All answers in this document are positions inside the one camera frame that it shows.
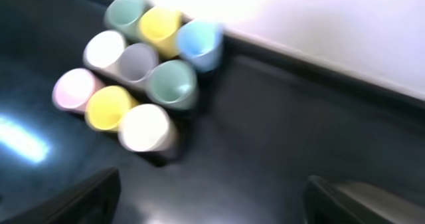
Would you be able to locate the white cup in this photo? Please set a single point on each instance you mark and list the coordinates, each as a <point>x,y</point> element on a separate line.
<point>104,49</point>
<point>144,126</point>

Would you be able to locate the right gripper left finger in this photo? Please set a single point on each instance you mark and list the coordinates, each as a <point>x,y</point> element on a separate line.
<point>83,200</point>

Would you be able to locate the green cup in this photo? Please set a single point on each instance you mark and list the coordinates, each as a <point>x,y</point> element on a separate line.
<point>171,82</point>
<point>124,14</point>

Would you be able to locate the blue cup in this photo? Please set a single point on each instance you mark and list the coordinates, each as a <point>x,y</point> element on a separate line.
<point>199,41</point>

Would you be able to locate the black tray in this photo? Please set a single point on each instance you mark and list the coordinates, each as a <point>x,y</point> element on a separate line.
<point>206,94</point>

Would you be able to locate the grey cup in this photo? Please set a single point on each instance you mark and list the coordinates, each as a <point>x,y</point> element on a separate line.
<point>136,62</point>

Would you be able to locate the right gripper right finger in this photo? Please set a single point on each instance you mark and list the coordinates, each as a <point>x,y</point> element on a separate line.
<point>348,207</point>

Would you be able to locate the pink cup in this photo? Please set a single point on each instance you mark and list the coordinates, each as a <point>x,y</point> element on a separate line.
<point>73,87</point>

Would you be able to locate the yellow cup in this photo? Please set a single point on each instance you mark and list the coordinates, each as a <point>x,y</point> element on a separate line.
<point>106,107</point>
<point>157,26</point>

